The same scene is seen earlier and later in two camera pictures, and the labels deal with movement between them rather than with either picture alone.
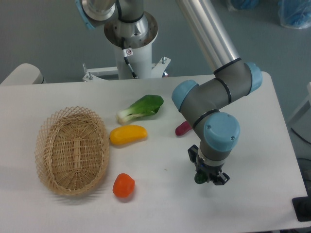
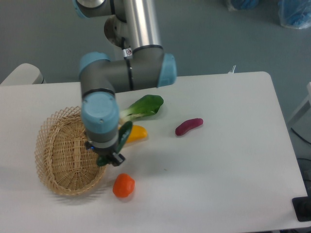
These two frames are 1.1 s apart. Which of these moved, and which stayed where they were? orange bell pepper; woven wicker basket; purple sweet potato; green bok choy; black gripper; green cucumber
Moved: green cucumber; black gripper
Stayed: woven wicker basket; orange bell pepper; green bok choy; purple sweet potato
